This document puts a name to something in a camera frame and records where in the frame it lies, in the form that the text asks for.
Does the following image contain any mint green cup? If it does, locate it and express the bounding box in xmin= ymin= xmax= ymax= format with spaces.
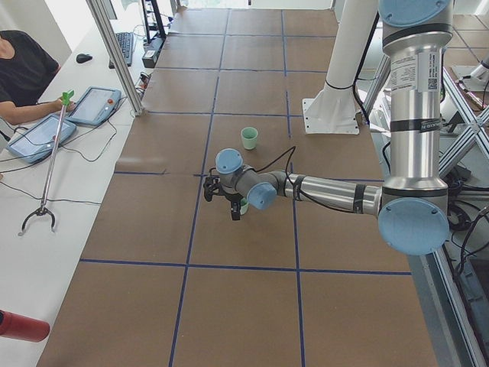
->
xmin=240 ymin=198 xmax=249 ymax=216
xmin=241 ymin=127 xmax=258 ymax=150

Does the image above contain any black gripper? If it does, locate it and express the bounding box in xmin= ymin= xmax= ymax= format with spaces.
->
xmin=224 ymin=191 xmax=244 ymax=221

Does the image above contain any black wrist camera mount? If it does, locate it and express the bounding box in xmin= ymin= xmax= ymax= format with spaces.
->
xmin=203 ymin=175 xmax=221 ymax=202

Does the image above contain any green handled reacher grabber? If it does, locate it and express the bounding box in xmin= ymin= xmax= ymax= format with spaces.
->
xmin=18 ymin=89 xmax=75 ymax=236

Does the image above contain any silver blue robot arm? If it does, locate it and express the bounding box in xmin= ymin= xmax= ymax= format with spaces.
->
xmin=203 ymin=1 xmax=453 ymax=255

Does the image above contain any aluminium frame post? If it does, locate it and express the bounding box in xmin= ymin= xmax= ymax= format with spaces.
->
xmin=86 ymin=0 xmax=143 ymax=116

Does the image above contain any black keyboard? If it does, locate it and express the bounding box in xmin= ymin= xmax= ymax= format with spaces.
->
xmin=115 ymin=32 xmax=134 ymax=67

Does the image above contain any far blue teach pendant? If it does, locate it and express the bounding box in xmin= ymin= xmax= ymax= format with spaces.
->
xmin=66 ymin=86 xmax=121 ymax=126

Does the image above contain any blue teach pendant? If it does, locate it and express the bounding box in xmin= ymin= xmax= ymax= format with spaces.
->
xmin=6 ymin=114 xmax=59 ymax=164
xmin=66 ymin=86 xmax=121 ymax=126

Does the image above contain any near blue teach pendant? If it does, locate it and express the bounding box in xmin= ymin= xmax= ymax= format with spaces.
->
xmin=6 ymin=114 xmax=59 ymax=164

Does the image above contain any white pedestal column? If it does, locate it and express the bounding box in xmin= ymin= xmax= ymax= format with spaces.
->
xmin=303 ymin=0 xmax=378 ymax=135

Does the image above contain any person in black shirt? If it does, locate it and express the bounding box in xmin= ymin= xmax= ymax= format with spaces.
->
xmin=1 ymin=30 xmax=63 ymax=125

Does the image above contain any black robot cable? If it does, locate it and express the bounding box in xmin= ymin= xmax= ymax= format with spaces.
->
xmin=254 ymin=145 xmax=394 ymax=211

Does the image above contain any red bottle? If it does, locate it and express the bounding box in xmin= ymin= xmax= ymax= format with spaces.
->
xmin=1 ymin=310 xmax=50 ymax=343

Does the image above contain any black computer mouse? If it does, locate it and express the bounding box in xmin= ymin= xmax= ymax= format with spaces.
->
xmin=76 ymin=54 xmax=92 ymax=64

